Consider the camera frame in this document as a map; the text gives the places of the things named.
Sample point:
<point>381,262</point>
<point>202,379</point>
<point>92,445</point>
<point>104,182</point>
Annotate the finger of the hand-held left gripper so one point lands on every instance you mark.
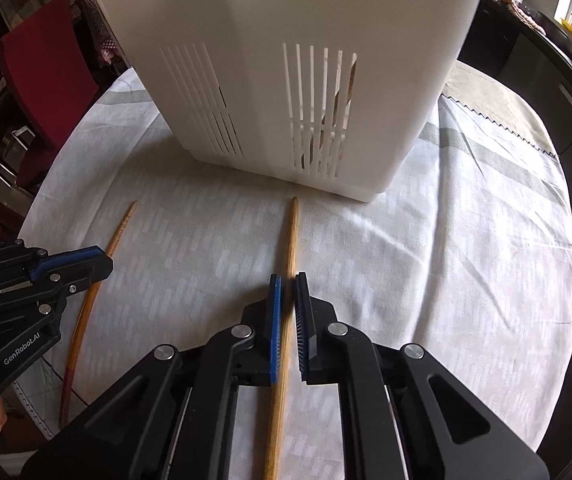
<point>65,259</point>
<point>90,272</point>

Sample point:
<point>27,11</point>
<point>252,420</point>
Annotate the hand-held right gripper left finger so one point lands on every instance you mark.
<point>276,332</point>

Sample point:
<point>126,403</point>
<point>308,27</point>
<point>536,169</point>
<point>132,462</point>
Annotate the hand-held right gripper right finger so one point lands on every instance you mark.
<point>301,332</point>

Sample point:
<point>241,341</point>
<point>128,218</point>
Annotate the brown red-ended chopstick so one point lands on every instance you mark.
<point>78,332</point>

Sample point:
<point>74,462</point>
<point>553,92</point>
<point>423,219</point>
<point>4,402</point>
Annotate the light bamboo chopstick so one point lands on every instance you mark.
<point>292,240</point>

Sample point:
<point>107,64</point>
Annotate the long wooden chopstick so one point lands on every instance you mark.
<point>351,77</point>

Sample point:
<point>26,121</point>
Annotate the white slotted utensil holder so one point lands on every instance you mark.
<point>276,25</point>

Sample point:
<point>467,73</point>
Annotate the pale striped tablecloth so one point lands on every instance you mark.
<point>190,240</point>

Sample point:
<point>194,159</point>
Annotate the red upholstered wooden chair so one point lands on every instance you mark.
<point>50,70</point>

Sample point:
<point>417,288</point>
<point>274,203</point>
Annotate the red checked cloth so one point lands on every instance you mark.
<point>98,25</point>

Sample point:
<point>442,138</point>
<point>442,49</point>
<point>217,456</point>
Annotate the pink cloth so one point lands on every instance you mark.
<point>521,15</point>

